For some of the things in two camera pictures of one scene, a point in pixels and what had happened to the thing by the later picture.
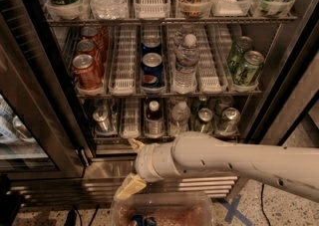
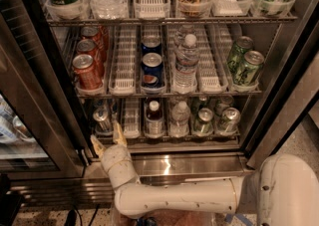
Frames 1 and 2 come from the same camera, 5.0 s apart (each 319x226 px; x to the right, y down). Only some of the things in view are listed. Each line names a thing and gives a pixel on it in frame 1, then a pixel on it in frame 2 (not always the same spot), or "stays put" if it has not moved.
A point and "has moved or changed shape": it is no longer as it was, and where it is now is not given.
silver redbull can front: [101, 116] has moved or changed shape
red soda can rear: [100, 37] stays put
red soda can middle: [88, 47] stays put
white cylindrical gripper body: [144, 163] -> [112, 155]
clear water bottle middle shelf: [186, 60] stays put
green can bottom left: [205, 115] stays put
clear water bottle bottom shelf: [180, 116] stays put
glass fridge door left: [42, 132] stays put
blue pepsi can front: [152, 71] stays put
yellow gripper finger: [137, 144] -> [118, 135]
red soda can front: [86, 73] stays put
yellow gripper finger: [132, 184] -> [98, 145]
